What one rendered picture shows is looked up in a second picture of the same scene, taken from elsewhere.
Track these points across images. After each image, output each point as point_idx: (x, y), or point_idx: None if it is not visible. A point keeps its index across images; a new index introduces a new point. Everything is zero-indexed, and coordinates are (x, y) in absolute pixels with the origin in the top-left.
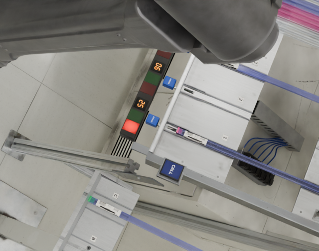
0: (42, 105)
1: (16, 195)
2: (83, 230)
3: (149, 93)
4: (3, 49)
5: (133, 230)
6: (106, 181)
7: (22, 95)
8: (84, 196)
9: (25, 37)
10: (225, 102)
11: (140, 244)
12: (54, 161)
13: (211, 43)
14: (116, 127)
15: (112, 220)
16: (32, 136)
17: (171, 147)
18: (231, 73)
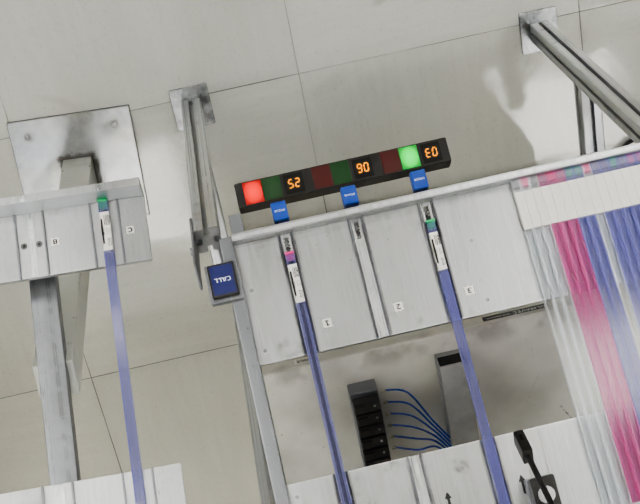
0: (272, 99)
1: (130, 158)
2: (58, 222)
3: (316, 182)
4: None
5: (224, 363)
6: (141, 205)
7: (260, 61)
8: (93, 189)
9: None
10: (377, 289)
11: (214, 389)
12: (216, 174)
13: None
14: None
15: (94, 247)
16: (221, 118)
17: (261, 262)
18: (426, 269)
